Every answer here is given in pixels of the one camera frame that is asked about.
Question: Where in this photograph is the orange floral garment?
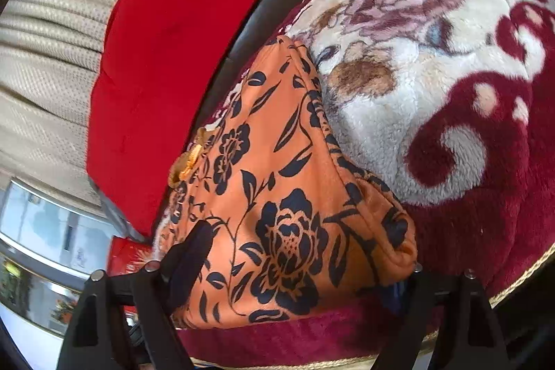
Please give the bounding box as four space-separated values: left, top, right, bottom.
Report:
154 34 419 329

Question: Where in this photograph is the beige dotted curtain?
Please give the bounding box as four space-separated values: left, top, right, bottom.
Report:
0 0 174 219

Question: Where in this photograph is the red printed bag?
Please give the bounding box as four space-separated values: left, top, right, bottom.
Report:
106 235 153 323

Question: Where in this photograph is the floral plush blanket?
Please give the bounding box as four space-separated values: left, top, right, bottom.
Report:
173 0 555 368

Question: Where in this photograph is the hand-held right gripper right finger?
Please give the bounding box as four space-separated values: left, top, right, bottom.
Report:
382 264 510 370

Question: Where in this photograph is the red blanket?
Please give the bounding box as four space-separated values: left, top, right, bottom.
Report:
87 0 319 241

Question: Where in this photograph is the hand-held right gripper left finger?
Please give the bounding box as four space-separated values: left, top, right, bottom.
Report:
56 219 214 370

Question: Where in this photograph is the brown leather sofa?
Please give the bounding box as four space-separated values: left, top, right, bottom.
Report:
204 0 321 123

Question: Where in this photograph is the silver refrigerator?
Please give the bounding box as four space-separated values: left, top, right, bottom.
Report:
0 177 131 337

